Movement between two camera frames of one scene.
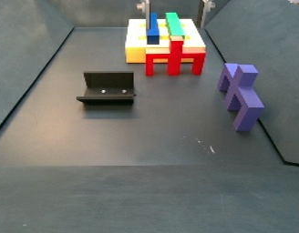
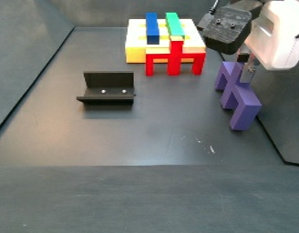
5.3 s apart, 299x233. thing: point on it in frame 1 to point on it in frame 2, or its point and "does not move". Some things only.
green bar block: (174, 24) does not move
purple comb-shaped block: (245, 106) does not move
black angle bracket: (108, 88) does not move
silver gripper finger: (209, 5) to (273, 42)
